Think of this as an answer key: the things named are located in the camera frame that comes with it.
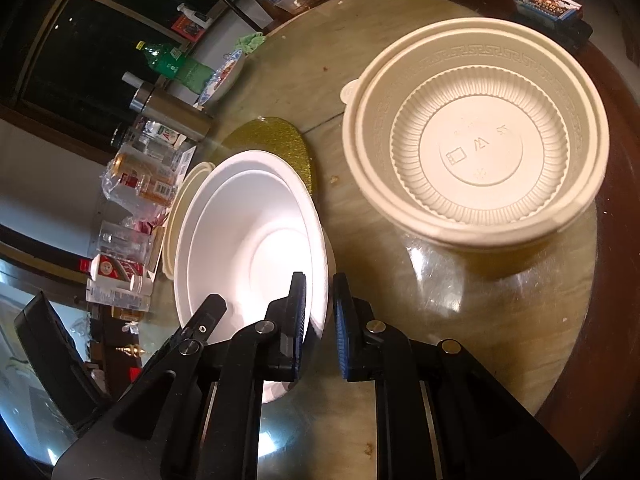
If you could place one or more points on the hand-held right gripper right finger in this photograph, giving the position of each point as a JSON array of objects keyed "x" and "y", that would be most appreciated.
[{"x": 342, "y": 325}]

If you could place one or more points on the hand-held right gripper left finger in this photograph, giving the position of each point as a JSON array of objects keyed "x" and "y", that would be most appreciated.
[{"x": 300, "y": 320}]

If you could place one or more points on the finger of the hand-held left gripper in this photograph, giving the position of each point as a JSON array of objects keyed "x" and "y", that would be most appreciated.
[
  {"x": 207, "y": 312},
  {"x": 60, "y": 360}
]

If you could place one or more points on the small white foam bowl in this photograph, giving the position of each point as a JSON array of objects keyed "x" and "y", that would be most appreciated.
[{"x": 265, "y": 250}]

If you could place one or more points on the beige ribbed plastic bowl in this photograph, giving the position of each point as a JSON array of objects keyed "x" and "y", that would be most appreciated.
[
  {"x": 475, "y": 155},
  {"x": 172, "y": 240}
]

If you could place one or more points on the small red packet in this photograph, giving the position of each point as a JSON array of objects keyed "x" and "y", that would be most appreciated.
[{"x": 135, "y": 374}]

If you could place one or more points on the jar with gold lid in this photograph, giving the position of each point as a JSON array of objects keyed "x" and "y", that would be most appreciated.
[{"x": 127, "y": 314}]

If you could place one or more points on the white lotion tube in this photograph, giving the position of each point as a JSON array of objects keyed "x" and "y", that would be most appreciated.
[{"x": 112, "y": 296}]

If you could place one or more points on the white red liquor bottle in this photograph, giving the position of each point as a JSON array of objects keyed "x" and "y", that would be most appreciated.
[{"x": 117, "y": 267}]

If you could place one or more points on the golden beverage can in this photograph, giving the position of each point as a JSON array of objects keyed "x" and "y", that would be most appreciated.
[
  {"x": 127, "y": 166},
  {"x": 157, "y": 191}
]

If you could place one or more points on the bagged liquor bottles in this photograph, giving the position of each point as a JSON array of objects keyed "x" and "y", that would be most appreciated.
[{"x": 120, "y": 200}]

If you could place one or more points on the white printed paper sheet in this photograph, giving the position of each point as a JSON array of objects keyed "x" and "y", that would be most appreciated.
[{"x": 186, "y": 160}]

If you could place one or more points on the small labelled drink bottle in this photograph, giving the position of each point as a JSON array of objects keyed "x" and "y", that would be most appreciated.
[{"x": 162, "y": 134}]

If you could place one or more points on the round gold glitter mat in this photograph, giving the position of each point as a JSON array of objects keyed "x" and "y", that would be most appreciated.
[{"x": 270, "y": 132}]

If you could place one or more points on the stainless steel thermos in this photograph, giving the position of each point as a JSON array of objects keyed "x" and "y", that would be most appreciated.
[{"x": 170, "y": 112}]

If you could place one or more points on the blue white plate with food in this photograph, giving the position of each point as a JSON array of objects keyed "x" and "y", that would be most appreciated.
[{"x": 222, "y": 77}]

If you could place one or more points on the cling film roll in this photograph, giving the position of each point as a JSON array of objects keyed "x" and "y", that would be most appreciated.
[{"x": 132, "y": 79}]

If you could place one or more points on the green plastic soda bottle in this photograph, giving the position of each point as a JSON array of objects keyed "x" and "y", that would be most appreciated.
[{"x": 185, "y": 67}]

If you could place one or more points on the green cloth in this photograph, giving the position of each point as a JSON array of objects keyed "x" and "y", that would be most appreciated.
[{"x": 250, "y": 42}]

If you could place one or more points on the red printed box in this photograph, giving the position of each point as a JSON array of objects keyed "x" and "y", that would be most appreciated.
[{"x": 186, "y": 27}]

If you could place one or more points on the white spray bottle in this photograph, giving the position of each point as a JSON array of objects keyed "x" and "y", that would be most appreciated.
[{"x": 195, "y": 14}]

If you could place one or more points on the dark barred window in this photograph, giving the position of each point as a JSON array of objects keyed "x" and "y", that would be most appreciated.
[{"x": 75, "y": 35}]

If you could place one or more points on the playing card box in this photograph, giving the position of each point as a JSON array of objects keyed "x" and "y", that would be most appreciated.
[{"x": 547, "y": 5}]

